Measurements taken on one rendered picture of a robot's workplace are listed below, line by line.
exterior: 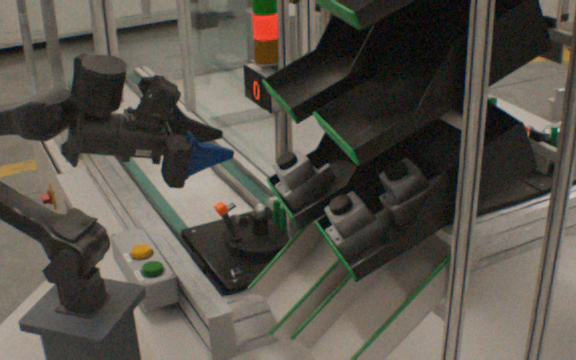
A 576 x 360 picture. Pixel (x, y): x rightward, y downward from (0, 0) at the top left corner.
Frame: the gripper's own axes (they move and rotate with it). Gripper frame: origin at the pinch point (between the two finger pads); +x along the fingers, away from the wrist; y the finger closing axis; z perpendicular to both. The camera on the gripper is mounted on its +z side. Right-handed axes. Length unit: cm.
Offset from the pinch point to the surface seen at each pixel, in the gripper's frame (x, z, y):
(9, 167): -23, -147, 304
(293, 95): 11.7, 7.7, 1.1
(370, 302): 25.6, -17.8, -12.0
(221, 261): 13.8, -32.3, 22.3
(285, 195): 12.7, -6.2, -2.2
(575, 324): 75, -27, -5
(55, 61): -15, -22, 104
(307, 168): 15.1, -1.8, -1.9
